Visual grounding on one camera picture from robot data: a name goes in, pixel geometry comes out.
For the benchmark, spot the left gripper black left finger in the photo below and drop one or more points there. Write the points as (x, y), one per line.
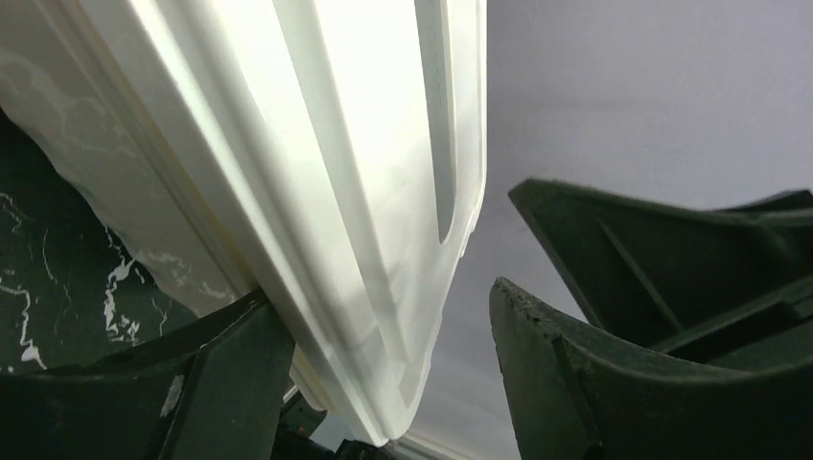
(210, 390)

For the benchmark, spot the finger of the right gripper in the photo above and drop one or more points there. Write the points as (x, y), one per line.
(726, 286)

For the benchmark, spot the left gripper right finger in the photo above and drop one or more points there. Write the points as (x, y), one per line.
(577, 392)

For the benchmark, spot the white bin lid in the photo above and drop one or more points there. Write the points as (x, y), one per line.
(332, 153)

